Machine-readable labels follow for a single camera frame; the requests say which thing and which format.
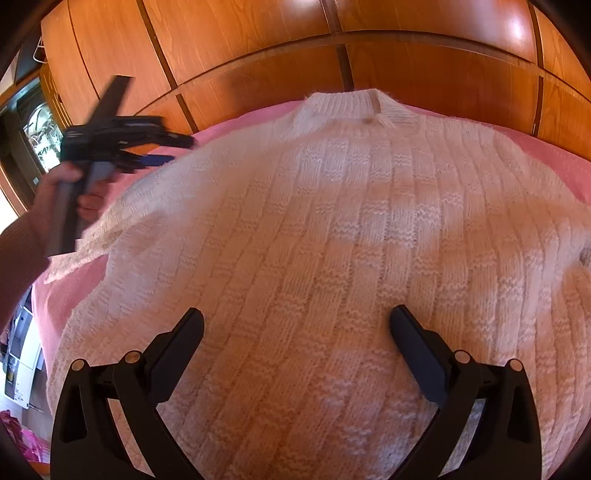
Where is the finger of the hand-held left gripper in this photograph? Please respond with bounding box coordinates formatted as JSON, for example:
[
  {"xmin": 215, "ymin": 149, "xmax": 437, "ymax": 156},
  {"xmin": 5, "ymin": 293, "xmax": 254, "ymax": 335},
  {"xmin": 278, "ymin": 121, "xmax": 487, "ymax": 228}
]
[
  {"xmin": 156, "ymin": 130, "xmax": 195, "ymax": 149},
  {"xmin": 119, "ymin": 154, "xmax": 177, "ymax": 174}
]

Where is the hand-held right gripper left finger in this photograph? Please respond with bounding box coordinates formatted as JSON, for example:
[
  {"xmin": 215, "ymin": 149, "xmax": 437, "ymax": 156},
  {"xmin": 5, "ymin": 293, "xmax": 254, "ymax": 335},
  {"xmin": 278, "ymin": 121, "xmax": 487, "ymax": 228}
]
[{"xmin": 50, "ymin": 307, "xmax": 218, "ymax": 480}]

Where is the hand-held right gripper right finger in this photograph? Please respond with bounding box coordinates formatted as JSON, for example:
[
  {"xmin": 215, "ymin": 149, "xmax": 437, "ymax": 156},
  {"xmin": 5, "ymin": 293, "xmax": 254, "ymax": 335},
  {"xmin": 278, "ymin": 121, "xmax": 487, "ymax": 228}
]
[{"xmin": 389, "ymin": 305, "xmax": 542, "ymax": 480}]

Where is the white knit sweater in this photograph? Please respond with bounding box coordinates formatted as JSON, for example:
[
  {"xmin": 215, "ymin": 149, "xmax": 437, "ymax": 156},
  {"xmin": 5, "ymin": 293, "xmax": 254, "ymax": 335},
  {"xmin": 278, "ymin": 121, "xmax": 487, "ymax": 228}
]
[{"xmin": 44, "ymin": 90, "xmax": 591, "ymax": 480}]

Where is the person's left hand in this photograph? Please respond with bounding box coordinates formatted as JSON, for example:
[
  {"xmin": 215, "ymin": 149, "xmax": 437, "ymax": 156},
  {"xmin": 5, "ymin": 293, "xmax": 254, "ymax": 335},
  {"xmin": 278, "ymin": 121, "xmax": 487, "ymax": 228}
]
[{"xmin": 34, "ymin": 163, "xmax": 106, "ymax": 223}]

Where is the window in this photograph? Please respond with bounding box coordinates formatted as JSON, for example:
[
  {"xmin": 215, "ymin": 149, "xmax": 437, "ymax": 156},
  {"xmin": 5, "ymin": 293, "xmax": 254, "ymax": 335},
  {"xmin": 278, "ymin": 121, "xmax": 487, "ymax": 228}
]
[{"xmin": 0, "ymin": 85, "xmax": 64, "ymax": 185}]

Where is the pink blanket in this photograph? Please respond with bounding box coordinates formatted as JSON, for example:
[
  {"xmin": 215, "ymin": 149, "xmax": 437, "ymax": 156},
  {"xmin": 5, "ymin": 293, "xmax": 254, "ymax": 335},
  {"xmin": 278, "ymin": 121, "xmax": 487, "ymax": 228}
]
[{"xmin": 30, "ymin": 100, "xmax": 591, "ymax": 416}]

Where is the wooden headboard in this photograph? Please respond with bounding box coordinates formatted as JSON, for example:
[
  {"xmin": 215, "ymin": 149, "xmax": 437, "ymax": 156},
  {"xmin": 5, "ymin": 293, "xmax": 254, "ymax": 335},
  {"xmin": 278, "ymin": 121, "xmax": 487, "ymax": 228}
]
[{"xmin": 39, "ymin": 0, "xmax": 591, "ymax": 163}]

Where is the white appliance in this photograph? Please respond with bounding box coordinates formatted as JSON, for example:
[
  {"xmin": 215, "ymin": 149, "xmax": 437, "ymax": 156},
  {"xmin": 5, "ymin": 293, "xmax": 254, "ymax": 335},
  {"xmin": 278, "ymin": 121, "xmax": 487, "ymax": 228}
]
[{"xmin": 0, "ymin": 295, "xmax": 45, "ymax": 412}]

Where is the pink patterned cloth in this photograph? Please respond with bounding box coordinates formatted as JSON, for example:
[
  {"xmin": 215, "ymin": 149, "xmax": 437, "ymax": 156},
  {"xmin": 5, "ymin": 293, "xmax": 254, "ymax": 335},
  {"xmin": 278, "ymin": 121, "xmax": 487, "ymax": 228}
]
[{"xmin": 0, "ymin": 408, "xmax": 52, "ymax": 463}]

